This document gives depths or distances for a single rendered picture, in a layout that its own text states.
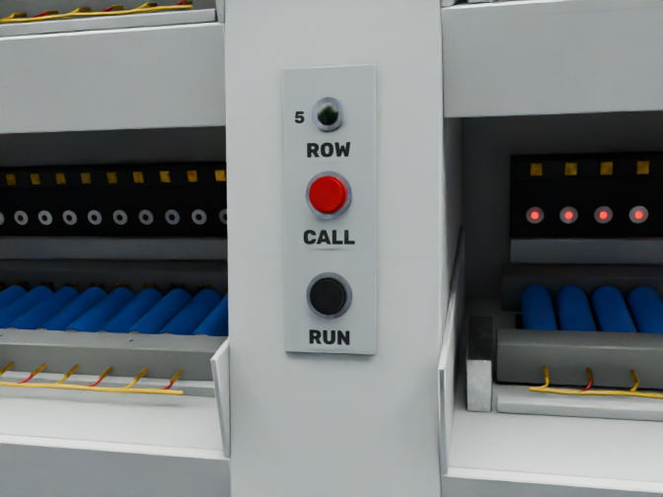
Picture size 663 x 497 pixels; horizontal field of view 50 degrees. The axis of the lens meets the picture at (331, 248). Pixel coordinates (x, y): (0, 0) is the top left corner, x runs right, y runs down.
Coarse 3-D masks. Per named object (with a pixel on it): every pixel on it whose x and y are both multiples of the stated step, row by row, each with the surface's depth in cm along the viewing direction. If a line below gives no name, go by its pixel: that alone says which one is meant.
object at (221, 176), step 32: (0, 192) 53; (32, 192) 53; (64, 192) 52; (96, 192) 51; (128, 192) 51; (160, 192) 50; (192, 192) 50; (224, 192) 49; (32, 224) 54; (64, 224) 53; (128, 224) 52; (160, 224) 51; (192, 224) 51; (224, 224) 50
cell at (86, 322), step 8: (120, 288) 48; (112, 296) 46; (120, 296) 47; (128, 296) 47; (96, 304) 46; (104, 304) 45; (112, 304) 46; (120, 304) 46; (88, 312) 44; (96, 312) 44; (104, 312) 45; (112, 312) 45; (80, 320) 43; (88, 320) 43; (96, 320) 44; (104, 320) 44; (64, 328) 42; (72, 328) 42; (80, 328) 42; (88, 328) 43; (96, 328) 43
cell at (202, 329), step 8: (224, 304) 44; (216, 312) 43; (224, 312) 43; (208, 320) 42; (216, 320) 42; (224, 320) 42; (200, 328) 41; (208, 328) 41; (216, 328) 41; (224, 328) 42
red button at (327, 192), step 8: (328, 176) 30; (312, 184) 30; (320, 184) 30; (328, 184) 30; (336, 184) 30; (312, 192) 30; (320, 192) 30; (328, 192) 30; (336, 192) 30; (344, 192) 30; (312, 200) 30; (320, 200) 30; (328, 200) 30; (336, 200) 30; (344, 200) 30; (320, 208) 30; (328, 208) 30; (336, 208) 30
